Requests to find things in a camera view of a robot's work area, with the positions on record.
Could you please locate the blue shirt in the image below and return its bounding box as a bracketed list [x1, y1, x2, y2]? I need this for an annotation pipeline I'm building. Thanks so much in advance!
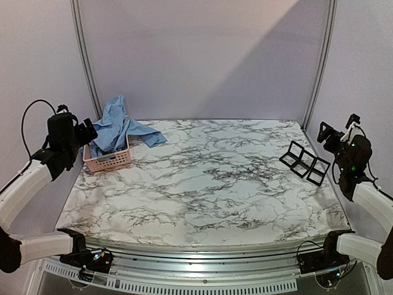
[90, 94, 167, 158]

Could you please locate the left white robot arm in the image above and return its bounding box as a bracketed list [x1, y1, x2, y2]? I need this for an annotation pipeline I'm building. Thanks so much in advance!
[1, 104, 98, 273]

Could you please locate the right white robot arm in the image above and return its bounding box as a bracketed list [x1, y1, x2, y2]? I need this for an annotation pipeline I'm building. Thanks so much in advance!
[317, 119, 392, 280]

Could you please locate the pink plastic basket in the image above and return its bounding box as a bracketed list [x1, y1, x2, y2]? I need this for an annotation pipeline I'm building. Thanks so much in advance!
[83, 136, 131, 173]

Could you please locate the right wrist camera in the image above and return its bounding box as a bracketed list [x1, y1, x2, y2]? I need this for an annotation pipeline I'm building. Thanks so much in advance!
[346, 114, 360, 129]

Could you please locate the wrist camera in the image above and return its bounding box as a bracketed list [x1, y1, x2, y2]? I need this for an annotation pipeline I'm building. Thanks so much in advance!
[346, 114, 360, 129]
[56, 104, 69, 115]

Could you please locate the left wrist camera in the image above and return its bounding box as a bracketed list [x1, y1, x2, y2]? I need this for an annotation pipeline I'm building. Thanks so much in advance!
[56, 104, 69, 115]

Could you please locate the black frame box right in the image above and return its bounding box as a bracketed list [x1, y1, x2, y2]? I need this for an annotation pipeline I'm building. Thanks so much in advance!
[306, 157, 330, 187]

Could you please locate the black frame box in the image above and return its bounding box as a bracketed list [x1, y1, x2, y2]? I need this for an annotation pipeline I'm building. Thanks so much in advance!
[279, 141, 306, 169]
[306, 157, 330, 187]

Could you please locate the black frame box left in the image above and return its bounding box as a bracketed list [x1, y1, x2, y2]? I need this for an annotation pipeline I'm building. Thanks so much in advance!
[279, 141, 306, 169]

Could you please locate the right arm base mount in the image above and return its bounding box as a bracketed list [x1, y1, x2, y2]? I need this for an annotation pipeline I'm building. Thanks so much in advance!
[297, 250, 350, 275]

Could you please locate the right aluminium post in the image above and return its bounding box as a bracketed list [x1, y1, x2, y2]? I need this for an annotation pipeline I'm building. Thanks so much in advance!
[301, 0, 337, 132]

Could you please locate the aluminium post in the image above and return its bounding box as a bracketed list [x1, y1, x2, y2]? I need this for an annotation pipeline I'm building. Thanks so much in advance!
[301, 0, 337, 132]
[70, 0, 103, 119]

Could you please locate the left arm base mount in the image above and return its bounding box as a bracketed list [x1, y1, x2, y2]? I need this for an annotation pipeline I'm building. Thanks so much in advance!
[60, 248, 114, 274]

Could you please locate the left aluminium post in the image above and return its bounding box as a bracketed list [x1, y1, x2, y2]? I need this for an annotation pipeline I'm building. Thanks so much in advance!
[70, 0, 103, 119]

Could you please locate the aluminium front rail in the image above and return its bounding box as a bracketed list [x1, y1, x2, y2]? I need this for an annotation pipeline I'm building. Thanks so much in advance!
[29, 236, 384, 295]

